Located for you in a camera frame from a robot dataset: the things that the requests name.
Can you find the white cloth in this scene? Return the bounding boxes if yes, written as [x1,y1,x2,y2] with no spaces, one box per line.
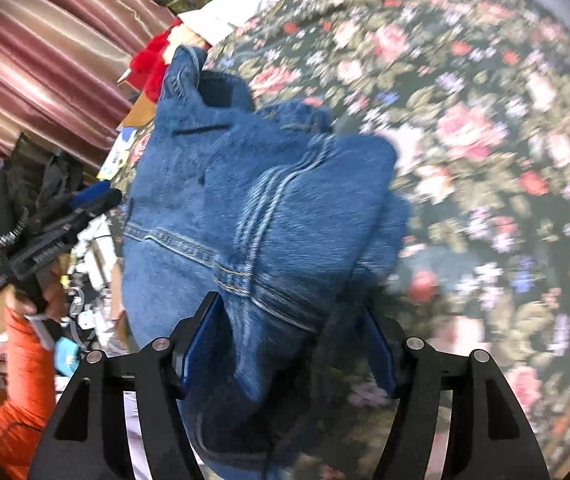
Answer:
[180,0,310,43]

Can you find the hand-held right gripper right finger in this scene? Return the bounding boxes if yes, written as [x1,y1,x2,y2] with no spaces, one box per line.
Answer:
[365,305,550,480]

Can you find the red plush toy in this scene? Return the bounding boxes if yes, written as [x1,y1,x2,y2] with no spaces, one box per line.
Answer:
[125,20,210,103]

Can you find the person's left forearm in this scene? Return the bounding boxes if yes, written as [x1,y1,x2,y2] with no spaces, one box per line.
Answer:
[0,305,58,480]

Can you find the blue denim jeans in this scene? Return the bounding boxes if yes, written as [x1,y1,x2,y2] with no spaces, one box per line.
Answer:
[117,45,413,480]

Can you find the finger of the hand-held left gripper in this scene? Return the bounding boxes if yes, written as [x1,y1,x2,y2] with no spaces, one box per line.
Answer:
[40,181,124,241]

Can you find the striped maroon curtain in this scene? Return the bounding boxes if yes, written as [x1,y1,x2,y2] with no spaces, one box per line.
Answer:
[0,0,180,176]

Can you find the clutter of small items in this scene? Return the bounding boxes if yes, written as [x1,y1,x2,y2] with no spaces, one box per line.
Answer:
[57,125,136,376]

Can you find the dark floral blanket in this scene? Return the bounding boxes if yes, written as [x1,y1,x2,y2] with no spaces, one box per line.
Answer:
[110,0,570,480]

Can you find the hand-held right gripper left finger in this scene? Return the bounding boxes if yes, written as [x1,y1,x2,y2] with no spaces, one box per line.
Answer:
[27,291,223,480]

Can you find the person's left hand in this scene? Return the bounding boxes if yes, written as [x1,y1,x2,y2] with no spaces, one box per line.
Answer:
[5,265,69,323]

